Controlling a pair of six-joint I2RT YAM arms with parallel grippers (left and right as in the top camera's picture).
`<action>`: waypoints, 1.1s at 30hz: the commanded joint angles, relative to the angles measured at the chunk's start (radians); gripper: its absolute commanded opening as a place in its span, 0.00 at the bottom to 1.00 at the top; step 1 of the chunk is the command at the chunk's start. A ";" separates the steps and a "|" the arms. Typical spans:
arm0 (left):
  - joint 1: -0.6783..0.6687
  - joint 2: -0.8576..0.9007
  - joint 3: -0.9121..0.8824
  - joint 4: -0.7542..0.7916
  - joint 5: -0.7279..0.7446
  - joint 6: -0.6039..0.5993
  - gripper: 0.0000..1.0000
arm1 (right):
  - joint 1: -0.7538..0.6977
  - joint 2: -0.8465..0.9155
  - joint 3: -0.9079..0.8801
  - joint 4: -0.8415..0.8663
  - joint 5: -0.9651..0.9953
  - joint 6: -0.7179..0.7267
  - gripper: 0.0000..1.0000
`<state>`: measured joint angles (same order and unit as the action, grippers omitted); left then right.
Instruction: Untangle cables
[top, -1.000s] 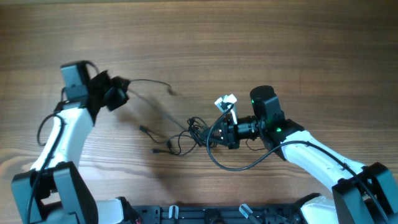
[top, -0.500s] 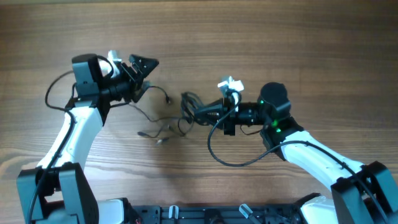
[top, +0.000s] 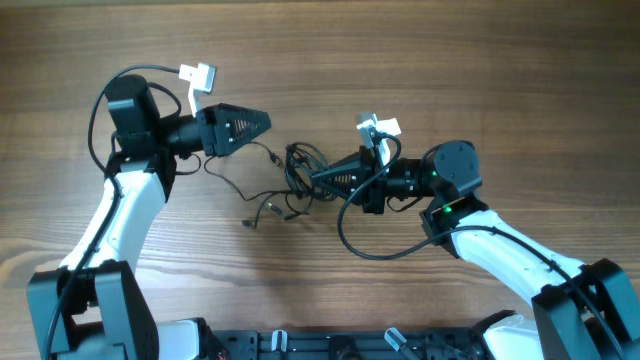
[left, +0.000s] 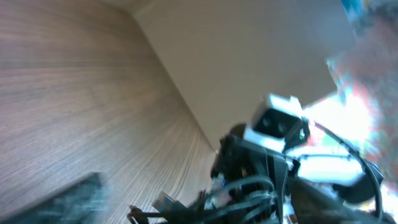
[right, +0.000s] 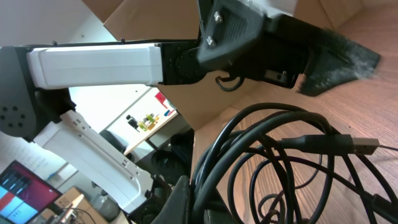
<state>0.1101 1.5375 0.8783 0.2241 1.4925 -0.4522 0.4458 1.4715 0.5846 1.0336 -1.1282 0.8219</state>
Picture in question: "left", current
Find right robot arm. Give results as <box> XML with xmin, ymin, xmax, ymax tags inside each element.
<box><xmin>211</xmin><ymin>126</ymin><xmax>394</xmax><ymax>223</ymax></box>

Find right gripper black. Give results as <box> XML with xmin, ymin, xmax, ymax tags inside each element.
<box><xmin>210</xmin><ymin>124</ymin><xmax>289</xmax><ymax>218</ymax></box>

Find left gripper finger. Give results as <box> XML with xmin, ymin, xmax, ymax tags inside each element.
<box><xmin>1</xmin><ymin>172</ymin><xmax>107</xmax><ymax>224</ymax></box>

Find black usb cables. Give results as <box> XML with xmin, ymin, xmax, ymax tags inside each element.
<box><xmin>126</xmin><ymin>174</ymin><xmax>280</xmax><ymax>224</ymax></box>

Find right camera cable black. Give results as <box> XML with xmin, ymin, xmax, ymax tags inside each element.
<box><xmin>313</xmin><ymin>121</ymin><xmax>384</xmax><ymax>222</ymax></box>

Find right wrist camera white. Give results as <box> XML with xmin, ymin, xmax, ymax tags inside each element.
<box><xmin>243</xmin><ymin>93</ymin><xmax>310</xmax><ymax>154</ymax></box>

